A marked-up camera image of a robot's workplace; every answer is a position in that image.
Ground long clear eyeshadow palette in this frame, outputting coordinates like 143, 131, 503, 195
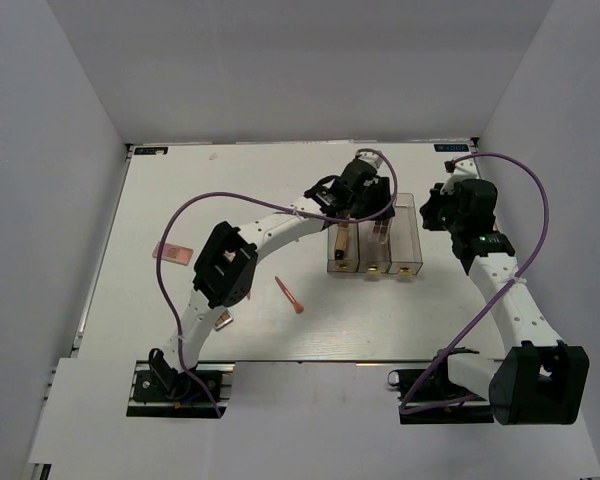
369, 219, 391, 245

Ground square foundation bottle black pump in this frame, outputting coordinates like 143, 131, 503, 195
334, 225, 349, 261

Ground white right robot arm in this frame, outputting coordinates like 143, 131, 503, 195
420, 179, 590, 425

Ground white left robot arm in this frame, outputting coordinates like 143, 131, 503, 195
149, 148, 398, 399

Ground round pink makeup brush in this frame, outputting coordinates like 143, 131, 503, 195
274, 276, 304, 314

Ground clear three-compartment organizer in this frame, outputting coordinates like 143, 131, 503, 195
326, 193, 423, 277

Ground blue right corner label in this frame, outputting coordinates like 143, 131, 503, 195
433, 143, 470, 153

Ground blue corner label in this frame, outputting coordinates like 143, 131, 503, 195
433, 143, 470, 153
133, 146, 169, 156

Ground black-cased brown eyeshadow palette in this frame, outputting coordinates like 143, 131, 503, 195
214, 310, 234, 331

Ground glitter eyeshadow palette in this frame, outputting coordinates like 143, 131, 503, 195
161, 243, 193, 266

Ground blue left corner label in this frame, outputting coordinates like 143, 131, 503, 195
133, 146, 169, 156

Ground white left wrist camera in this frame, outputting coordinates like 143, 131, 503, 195
356, 148, 384, 170

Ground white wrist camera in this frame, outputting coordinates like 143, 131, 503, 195
356, 148, 384, 170
441, 159, 479, 195

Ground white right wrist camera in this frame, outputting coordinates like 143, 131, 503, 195
441, 159, 479, 195

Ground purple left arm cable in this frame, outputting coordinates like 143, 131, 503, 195
160, 147, 399, 416

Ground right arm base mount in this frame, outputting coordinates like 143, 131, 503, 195
400, 375, 494, 425

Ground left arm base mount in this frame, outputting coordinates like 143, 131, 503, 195
126, 349, 234, 419

